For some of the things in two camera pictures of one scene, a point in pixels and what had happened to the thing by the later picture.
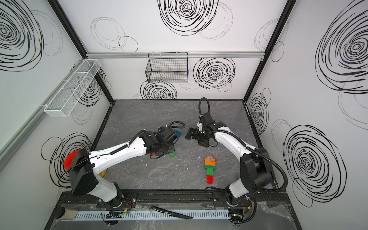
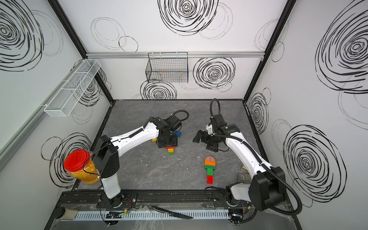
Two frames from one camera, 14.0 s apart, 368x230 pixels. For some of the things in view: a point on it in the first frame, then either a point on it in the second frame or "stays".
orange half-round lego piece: (210, 159) stays
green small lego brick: (210, 171) stays
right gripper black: (195, 132) → (204, 140)
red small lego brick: (210, 179) stays
